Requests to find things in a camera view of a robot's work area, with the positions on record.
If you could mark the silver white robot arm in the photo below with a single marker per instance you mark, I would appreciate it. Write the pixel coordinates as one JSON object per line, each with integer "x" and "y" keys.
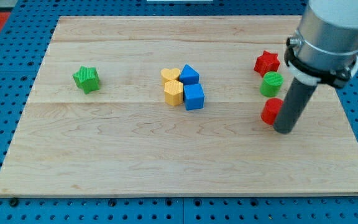
{"x": 324, "y": 47}

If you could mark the yellow hexagon block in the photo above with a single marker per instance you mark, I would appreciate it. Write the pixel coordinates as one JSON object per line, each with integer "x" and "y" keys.
{"x": 173, "y": 91}

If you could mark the blue triangle block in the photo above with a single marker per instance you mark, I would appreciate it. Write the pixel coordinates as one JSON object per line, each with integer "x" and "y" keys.
{"x": 189, "y": 76}

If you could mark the wooden board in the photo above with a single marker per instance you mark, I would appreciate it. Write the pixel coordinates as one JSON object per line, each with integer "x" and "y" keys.
{"x": 124, "y": 140}

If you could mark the green star block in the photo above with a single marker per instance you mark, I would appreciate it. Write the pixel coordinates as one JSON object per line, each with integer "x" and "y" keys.
{"x": 86, "y": 78}

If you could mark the yellow heart block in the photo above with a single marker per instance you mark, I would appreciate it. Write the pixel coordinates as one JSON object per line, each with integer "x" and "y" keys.
{"x": 168, "y": 74}

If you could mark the red star block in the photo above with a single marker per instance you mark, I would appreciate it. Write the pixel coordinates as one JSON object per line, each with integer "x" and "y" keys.
{"x": 267, "y": 62}

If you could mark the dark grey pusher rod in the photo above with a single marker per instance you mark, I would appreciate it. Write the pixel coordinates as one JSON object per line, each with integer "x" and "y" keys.
{"x": 296, "y": 100}

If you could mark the red cylinder block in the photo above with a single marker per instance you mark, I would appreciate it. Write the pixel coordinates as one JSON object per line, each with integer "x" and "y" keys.
{"x": 271, "y": 109}

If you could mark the blue cube block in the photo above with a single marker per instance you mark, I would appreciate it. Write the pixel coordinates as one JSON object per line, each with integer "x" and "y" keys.
{"x": 193, "y": 97}

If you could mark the green cylinder block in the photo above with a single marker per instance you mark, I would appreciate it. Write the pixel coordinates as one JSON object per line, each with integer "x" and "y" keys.
{"x": 271, "y": 84}

